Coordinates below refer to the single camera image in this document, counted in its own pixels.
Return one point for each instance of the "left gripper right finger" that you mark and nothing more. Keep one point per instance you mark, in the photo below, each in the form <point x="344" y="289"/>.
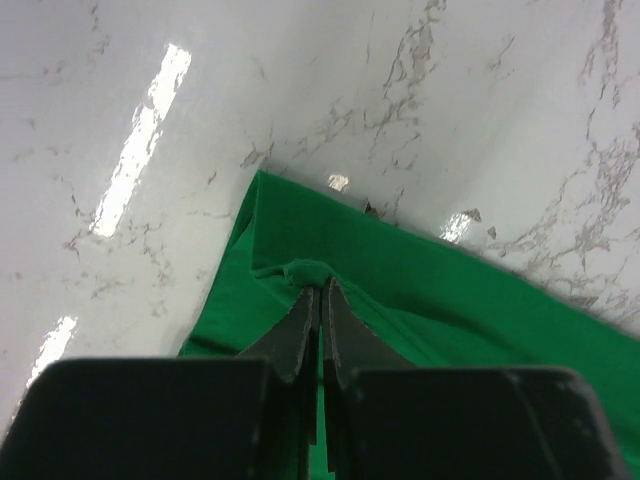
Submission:
<point x="387" y="418"/>

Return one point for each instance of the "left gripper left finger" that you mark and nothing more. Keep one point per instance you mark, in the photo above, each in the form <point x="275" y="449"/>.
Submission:
<point x="251" y="416"/>

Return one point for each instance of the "green polo shirt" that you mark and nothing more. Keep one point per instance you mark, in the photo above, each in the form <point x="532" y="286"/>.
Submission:
<point x="432" y="303"/>

